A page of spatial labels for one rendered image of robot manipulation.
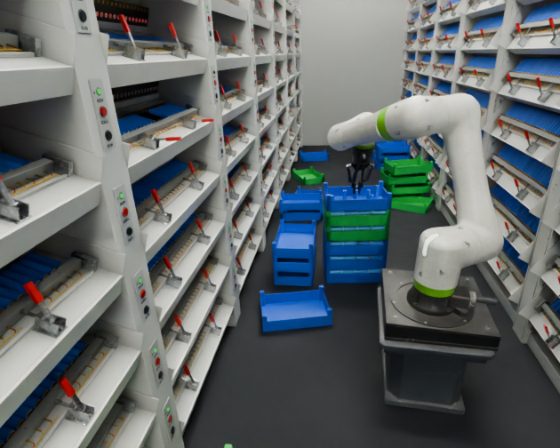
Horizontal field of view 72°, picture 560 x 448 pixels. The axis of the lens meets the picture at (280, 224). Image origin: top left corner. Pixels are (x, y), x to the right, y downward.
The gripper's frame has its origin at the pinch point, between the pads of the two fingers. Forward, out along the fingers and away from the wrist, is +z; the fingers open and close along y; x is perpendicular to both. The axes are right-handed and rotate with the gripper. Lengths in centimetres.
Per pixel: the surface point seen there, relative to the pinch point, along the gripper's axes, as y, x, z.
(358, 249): 0.7, -20.1, 23.1
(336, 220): -10.5, -13.5, 9.0
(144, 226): -68, -73, -59
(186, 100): -66, -17, -59
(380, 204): 10.0, -10.3, 2.1
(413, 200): 61, 72, 86
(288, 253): -33.9, -21.7, 23.4
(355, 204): -1.9, -10.1, 1.8
